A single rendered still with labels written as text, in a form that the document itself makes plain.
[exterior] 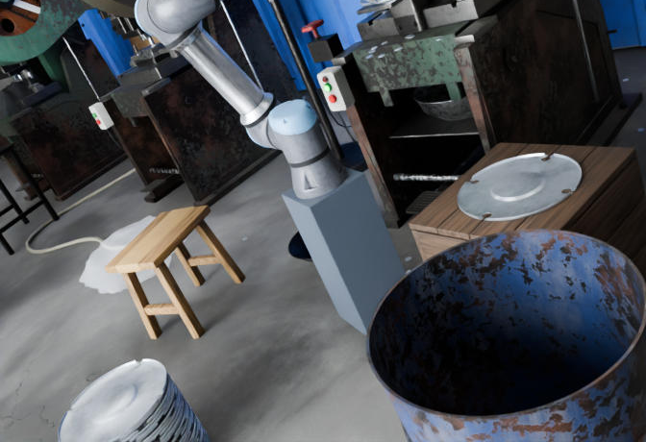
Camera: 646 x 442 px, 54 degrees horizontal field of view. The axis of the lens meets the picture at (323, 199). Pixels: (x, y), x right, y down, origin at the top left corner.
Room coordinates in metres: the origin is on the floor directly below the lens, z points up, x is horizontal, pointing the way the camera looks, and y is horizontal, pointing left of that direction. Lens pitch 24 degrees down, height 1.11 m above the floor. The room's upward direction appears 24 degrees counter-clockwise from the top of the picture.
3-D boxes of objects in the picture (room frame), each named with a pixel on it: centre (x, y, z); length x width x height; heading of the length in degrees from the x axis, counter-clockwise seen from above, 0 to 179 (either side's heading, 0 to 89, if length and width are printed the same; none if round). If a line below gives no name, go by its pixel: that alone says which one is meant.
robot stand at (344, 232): (1.59, -0.01, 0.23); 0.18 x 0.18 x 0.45; 20
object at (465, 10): (2.03, -0.59, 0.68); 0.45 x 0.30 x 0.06; 38
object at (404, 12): (1.92, -0.45, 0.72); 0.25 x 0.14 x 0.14; 128
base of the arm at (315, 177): (1.59, -0.01, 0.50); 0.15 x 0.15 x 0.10
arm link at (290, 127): (1.60, -0.01, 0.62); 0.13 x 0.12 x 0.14; 24
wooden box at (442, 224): (1.32, -0.44, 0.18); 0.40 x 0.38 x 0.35; 121
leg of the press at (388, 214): (2.32, -0.53, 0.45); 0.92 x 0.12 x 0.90; 128
